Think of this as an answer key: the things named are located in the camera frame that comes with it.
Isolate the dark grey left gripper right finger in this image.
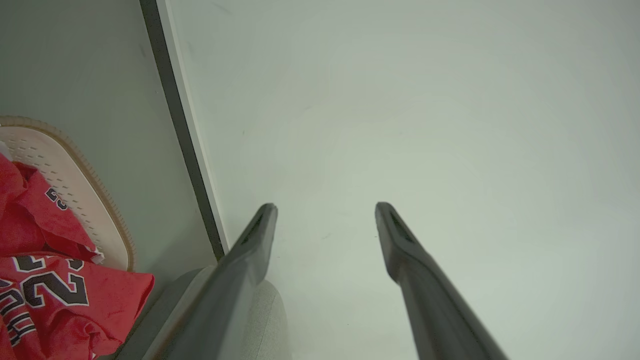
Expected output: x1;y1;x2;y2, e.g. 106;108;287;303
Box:
375;202;509;360

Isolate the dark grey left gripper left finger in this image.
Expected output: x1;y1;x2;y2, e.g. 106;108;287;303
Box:
166;202;279;360

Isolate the red basketball jersey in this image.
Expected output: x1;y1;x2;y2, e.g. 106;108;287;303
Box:
0;152;156;360

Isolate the beige perforated laundry basket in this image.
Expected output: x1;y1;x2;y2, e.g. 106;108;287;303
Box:
0;115;136;274

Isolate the dark grey wall trim strip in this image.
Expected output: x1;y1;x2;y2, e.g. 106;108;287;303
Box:
139;0;231;262

